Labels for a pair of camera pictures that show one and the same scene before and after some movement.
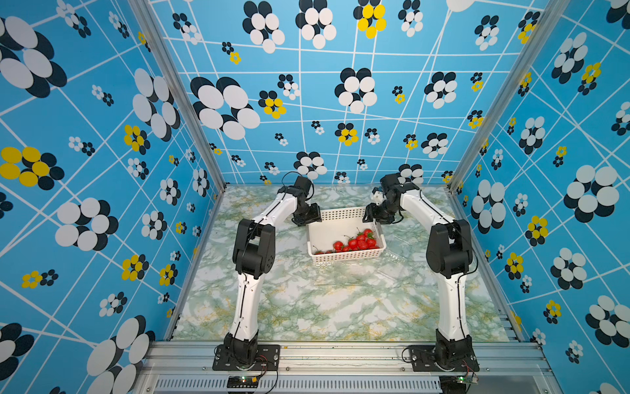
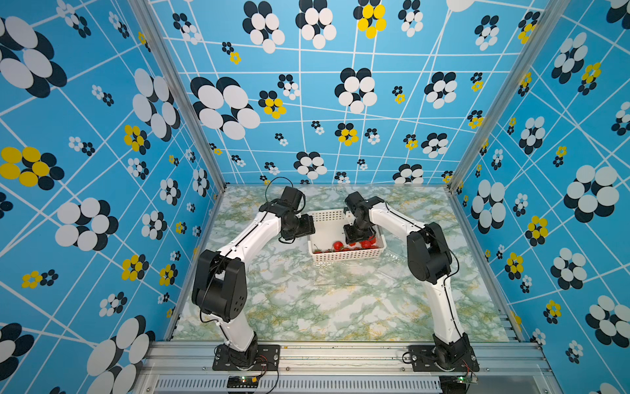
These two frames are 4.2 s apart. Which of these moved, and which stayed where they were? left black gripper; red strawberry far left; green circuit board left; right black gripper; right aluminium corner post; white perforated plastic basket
Moved: right black gripper; left black gripper
Stayed: green circuit board left; red strawberry far left; right aluminium corner post; white perforated plastic basket
